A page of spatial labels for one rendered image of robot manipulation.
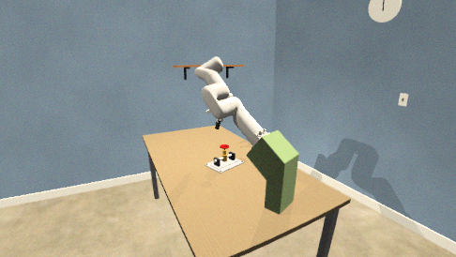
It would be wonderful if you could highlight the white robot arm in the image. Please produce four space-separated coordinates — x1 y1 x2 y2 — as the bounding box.
195 57 269 148

